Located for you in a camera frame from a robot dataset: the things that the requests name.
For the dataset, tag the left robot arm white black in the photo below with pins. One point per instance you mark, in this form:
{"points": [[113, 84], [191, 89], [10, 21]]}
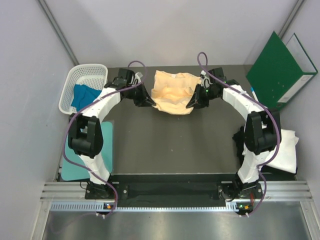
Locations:
{"points": [[85, 135]]}

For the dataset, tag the black t shirt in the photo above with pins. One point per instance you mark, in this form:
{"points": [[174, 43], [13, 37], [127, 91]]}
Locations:
{"points": [[238, 138]]}

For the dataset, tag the white t shirt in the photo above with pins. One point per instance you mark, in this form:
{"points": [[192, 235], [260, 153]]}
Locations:
{"points": [[286, 158]]}

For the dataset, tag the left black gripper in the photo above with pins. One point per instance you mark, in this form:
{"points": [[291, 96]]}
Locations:
{"points": [[144, 99]]}

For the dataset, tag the peach yellow t shirt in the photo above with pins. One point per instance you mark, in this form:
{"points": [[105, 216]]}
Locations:
{"points": [[173, 91]]}

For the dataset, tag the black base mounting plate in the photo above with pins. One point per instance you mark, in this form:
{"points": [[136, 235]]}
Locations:
{"points": [[171, 190]]}

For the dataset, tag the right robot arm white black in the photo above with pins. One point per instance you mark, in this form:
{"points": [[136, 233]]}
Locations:
{"points": [[262, 130]]}

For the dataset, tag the green ring binder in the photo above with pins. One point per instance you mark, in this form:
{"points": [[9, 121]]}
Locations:
{"points": [[280, 71]]}

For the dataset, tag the aluminium frame rail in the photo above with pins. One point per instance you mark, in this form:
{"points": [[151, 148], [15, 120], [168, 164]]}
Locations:
{"points": [[70, 197]]}

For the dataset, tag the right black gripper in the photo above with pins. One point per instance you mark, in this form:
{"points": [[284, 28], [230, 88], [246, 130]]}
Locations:
{"points": [[196, 102]]}

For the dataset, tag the blue crumpled t shirt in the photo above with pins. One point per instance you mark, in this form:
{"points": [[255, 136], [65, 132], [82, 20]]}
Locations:
{"points": [[83, 96]]}

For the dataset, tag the white blue marker pen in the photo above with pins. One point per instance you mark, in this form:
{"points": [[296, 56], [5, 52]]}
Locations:
{"points": [[254, 94]]}

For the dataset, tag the white plastic basket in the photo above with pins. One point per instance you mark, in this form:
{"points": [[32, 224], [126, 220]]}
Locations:
{"points": [[93, 76]]}

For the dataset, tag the teal cutting board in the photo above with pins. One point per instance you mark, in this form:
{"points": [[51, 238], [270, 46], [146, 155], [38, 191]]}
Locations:
{"points": [[71, 172]]}

